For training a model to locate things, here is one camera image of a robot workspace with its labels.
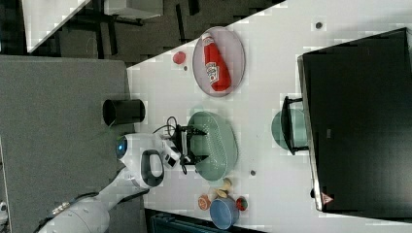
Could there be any black round utensil holder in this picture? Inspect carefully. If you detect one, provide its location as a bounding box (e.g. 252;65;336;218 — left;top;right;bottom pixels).
102;99;146;126

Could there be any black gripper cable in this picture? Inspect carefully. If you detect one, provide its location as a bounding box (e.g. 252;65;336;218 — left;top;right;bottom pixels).
153;116;179;139

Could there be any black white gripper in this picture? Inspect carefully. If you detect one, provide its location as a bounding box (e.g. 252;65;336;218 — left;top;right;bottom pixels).
160;124;208;168

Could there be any grey round plate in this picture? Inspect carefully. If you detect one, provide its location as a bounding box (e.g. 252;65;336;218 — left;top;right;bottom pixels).
192;26;246;97

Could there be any small green cup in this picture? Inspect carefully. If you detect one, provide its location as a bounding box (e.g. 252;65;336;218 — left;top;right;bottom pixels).
271;109;307;150

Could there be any beige plush mushroom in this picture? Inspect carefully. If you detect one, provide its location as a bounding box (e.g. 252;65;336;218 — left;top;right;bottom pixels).
215;178;232;198

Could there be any red plush ketchup bottle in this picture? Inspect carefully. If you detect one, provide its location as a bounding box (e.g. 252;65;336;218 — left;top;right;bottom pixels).
201;33;231;91

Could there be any mint green plastic strainer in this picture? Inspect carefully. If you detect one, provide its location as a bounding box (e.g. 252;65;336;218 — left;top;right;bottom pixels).
188;111;238;183

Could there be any small red toy tomato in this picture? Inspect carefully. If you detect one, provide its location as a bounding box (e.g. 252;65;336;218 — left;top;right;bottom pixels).
236;197;248;211

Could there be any blue bowl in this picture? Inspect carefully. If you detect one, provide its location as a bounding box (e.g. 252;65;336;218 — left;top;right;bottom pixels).
209;198;240;230

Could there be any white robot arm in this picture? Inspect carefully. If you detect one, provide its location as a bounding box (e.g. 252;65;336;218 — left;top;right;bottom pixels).
33;125;206;233

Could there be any black silver toaster oven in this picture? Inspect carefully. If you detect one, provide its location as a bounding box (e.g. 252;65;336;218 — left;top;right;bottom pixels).
297;28;412;222

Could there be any toy orange slice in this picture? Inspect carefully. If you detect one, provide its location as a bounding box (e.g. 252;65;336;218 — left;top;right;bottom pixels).
198;195;211;211

